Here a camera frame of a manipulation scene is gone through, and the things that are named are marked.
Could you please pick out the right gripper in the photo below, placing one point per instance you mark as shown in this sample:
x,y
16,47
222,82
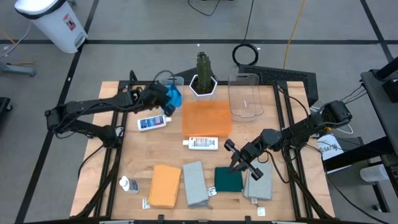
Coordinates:
x,y
253,151

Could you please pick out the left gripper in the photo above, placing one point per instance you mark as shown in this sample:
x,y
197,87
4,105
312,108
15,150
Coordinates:
x,y
155,95

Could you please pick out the light blue sponge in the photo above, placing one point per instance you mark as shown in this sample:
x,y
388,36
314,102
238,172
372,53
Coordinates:
x,y
174,96

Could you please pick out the dark green cloth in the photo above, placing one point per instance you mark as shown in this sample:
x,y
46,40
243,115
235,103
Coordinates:
x,y
228,183

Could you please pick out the white cleaner bottle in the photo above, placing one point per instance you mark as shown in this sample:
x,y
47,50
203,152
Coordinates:
x,y
202,143
152,123
129,184

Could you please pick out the white paper tag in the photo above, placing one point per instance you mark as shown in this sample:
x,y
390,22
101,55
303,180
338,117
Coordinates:
x,y
261,211
145,203
212,191

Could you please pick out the orange translucent plastic bin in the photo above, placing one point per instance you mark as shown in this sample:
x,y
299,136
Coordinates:
x,y
206,119

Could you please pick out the grey knitted cloth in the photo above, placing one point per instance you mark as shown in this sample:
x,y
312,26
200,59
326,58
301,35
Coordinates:
x,y
261,189
195,183

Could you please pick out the orange cloth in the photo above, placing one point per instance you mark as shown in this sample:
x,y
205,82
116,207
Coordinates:
x,y
164,186

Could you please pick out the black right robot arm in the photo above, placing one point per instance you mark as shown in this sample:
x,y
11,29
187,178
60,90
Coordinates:
x,y
311,124

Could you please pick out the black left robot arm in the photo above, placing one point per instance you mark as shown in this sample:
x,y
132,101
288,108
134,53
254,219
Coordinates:
x,y
93,104

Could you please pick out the small clear plastic bin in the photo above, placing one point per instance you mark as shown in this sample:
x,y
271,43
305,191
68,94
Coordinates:
x,y
178,80

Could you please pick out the green column cactus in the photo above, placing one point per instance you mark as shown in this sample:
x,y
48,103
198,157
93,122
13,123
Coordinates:
x,y
204,70

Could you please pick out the tall clear plastic bin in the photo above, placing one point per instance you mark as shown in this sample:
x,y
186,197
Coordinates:
x,y
245,102

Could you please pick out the white printed paper sheet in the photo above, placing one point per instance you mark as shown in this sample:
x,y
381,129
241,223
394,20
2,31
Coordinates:
x,y
329,147

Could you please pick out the black perforated panel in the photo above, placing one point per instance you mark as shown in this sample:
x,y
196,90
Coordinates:
x,y
289,79

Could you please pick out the grey roll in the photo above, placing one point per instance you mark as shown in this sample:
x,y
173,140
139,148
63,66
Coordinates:
x,y
373,173

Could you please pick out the white pedal trash can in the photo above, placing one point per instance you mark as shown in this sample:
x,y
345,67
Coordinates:
x,y
53,25

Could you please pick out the black workbench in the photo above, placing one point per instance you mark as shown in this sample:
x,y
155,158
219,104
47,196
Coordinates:
x,y
379,102

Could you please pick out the grey stand foot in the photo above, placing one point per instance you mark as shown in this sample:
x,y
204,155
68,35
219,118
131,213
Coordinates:
x,y
18,70

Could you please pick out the black aluminium table frame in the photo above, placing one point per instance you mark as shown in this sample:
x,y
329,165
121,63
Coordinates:
x,y
267,83

